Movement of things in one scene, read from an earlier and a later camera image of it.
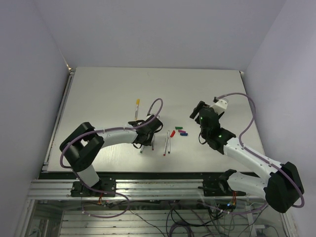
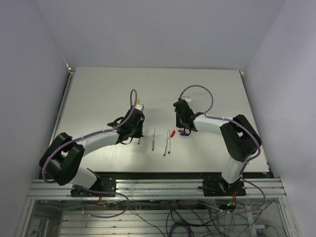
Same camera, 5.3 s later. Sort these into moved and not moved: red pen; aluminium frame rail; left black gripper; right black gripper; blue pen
Moved: left black gripper; right black gripper
Not moved: red pen; aluminium frame rail; blue pen
